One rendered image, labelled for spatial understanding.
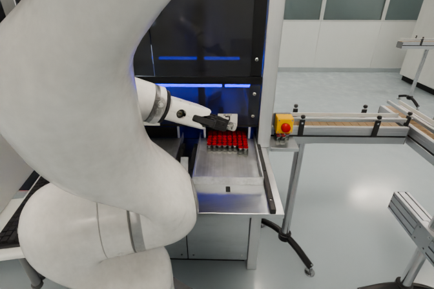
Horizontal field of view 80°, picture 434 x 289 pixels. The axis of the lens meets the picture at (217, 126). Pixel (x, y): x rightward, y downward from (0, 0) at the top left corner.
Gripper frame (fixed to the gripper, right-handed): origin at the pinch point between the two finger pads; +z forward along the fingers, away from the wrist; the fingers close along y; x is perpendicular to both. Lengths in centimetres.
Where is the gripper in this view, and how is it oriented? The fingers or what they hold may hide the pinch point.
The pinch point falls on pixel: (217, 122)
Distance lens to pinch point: 64.9
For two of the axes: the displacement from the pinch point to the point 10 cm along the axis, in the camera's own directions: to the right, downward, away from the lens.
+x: -3.3, 9.4, 0.9
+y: -5.0, -2.6, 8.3
